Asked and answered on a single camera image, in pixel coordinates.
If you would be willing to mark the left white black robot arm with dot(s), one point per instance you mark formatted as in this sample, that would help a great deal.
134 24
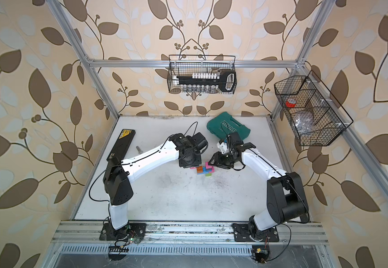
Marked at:
120 174

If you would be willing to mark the right black wire basket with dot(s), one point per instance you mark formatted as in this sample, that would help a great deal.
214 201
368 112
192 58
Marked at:
331 119

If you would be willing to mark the back black wire basket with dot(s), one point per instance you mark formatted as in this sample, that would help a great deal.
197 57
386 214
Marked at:
187 64

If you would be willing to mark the light blue long lego brick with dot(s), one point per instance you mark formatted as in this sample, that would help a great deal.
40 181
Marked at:
205 172

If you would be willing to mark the right circuit board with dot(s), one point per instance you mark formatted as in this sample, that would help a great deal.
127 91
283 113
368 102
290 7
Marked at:
260 254

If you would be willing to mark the black flat box yellow label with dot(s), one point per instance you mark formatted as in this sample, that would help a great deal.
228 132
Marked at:
121 146

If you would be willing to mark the black socket holder tool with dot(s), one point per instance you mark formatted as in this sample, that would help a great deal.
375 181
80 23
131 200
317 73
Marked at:
221 81

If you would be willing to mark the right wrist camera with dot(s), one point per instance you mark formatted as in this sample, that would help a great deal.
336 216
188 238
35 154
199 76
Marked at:
229 142

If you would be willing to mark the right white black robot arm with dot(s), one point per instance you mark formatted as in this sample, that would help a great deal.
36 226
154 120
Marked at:
285 197

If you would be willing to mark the metal bolt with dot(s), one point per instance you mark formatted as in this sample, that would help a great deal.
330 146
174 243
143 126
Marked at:
139 150

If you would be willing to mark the red tape roll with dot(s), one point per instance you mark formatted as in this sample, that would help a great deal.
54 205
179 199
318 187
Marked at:
291 103

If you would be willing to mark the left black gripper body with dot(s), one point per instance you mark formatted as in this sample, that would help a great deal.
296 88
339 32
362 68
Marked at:
194 160

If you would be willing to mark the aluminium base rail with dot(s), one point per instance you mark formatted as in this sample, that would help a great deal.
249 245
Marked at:
187 233

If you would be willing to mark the clear plastic bag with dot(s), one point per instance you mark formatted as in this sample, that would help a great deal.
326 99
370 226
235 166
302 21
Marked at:
303 122

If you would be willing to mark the green plastic tool case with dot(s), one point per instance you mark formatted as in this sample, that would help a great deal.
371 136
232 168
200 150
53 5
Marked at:
225 124

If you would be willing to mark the black wire basket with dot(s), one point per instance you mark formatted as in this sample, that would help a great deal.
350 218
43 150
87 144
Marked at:
331 119
187 64

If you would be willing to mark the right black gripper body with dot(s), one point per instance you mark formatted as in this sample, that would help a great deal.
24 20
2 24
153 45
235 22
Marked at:
224 160

